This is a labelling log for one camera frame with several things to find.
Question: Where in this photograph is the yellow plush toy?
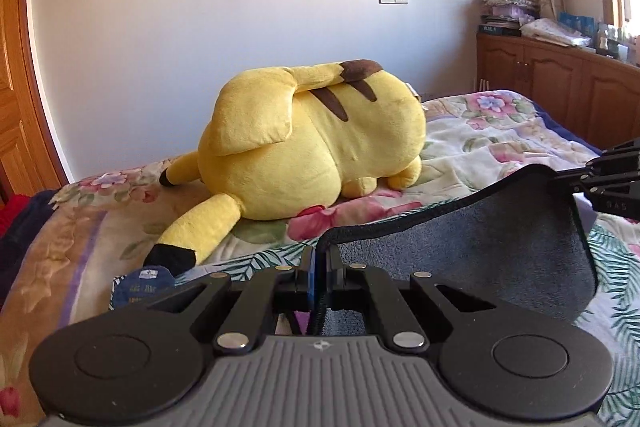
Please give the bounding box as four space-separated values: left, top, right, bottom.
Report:
142 57 429 280

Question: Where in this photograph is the dark grey towel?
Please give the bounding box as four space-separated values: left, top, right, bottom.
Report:
320 164 599 338

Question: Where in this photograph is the row of small bottles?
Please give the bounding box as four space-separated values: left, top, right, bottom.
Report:
597 22 640 66

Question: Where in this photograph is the red cloth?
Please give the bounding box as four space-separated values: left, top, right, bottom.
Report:
0 193 32 235

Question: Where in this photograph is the wooden cabinet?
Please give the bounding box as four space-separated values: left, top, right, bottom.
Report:
475 32 640 154

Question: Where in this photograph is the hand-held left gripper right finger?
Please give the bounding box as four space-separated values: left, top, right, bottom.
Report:
325 245 502 354

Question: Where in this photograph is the floral blanket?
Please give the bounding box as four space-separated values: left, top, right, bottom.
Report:
0 89 603 427

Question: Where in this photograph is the wooden door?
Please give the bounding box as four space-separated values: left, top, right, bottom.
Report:
0 0 77 208

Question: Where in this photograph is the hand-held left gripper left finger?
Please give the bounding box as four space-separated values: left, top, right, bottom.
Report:
142 247 318 356

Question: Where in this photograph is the round blue label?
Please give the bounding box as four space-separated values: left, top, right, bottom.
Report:
109 264 177 312

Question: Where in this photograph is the stack of books and papers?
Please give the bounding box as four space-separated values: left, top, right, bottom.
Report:
477 0 542 39

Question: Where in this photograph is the dark blue cloth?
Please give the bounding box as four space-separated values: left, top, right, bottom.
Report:
0 188 60 305

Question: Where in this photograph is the white folded cloth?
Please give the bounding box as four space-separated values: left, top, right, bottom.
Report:
520 18 592 48

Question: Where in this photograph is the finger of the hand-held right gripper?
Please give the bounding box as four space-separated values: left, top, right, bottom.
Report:
550 138 640 184
552 181 640 224

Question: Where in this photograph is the blue box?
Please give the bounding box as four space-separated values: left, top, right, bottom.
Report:
557 11 599 52

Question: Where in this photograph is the leaf-print bed sheet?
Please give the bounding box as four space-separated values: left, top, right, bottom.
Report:
112 207 640 427

